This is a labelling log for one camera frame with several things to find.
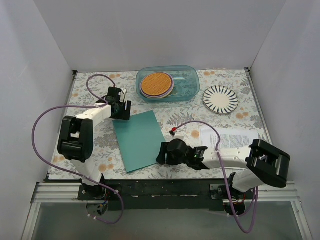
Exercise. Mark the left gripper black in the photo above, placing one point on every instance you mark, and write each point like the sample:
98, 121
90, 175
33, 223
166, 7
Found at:
123, 110

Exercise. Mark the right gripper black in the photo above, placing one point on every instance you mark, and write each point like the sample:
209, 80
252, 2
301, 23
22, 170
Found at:
163, 153

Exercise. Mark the teal plastic folder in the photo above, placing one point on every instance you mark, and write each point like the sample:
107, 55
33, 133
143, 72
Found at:
139, 140

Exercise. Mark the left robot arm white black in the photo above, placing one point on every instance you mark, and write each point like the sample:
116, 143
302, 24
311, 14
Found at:
76, 138

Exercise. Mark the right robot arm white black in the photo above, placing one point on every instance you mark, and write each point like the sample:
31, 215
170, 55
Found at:
261, 164

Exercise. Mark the floral patterned table mat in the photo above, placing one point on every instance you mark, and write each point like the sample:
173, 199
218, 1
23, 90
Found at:
191, 117

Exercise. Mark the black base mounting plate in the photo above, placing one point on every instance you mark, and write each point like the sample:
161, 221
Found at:
162, 194

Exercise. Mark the orange woven round coaster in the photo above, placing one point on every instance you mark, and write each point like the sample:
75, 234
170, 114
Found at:
157, 85

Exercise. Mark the clear teal plastic container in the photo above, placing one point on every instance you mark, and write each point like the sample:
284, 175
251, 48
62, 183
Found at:
186, 80

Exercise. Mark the printed paper stack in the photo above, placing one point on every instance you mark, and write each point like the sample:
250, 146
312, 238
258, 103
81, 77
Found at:
229, 138

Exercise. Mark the blue striped white plate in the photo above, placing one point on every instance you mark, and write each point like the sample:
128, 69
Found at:
220, 99

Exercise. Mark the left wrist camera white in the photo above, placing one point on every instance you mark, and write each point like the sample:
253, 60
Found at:
123, 95

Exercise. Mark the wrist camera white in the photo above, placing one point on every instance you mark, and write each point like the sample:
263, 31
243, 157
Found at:
175, 135
123, 95

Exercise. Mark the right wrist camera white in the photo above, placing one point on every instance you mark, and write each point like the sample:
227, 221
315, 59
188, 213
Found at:
175, 135

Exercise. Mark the aluminium frame rail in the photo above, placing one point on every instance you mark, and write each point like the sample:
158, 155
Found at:
68, 193

